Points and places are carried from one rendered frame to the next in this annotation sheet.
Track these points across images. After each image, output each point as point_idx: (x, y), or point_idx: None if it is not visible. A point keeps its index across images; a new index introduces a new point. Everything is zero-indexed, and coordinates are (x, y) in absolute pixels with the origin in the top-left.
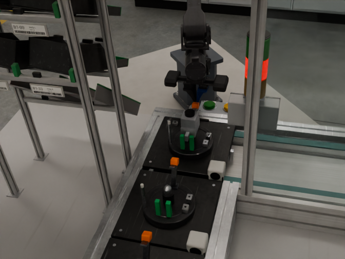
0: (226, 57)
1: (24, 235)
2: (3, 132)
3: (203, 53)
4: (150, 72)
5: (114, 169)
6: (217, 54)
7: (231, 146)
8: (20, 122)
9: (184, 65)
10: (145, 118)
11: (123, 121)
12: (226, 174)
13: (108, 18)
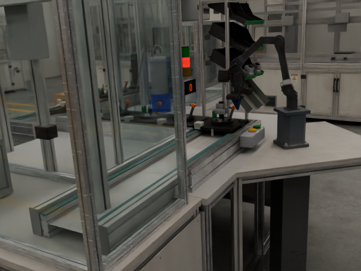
0: (356, 155)
1: None
2: (268, 114)
3: (227, 73)
4: (330, 135)
5: None
6: (290, 112)
7: (217, 130)
8: (276, 116)
9: (278, 107)
10: (272, 134)
11: (226, 99)
12: (204, 136)
13: (227, 47)
